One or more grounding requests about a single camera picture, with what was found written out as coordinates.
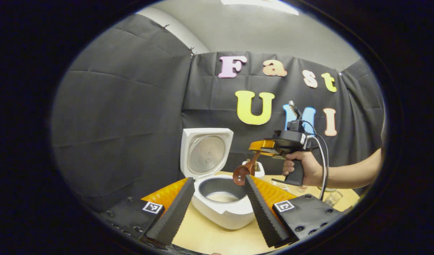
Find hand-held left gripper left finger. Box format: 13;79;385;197
98;177;195;247

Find white rice cooker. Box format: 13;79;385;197
180;128;256;230

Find black backdrop cloth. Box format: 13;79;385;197
51;13;386;213

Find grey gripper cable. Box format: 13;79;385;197
302;120;330;201

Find white toaster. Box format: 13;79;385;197
241;160;265;178

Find brown wooden spoon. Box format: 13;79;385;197
233;151;262;186

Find white rice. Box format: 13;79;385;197
206;191;239;203

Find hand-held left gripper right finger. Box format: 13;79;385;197
245;175;345;248

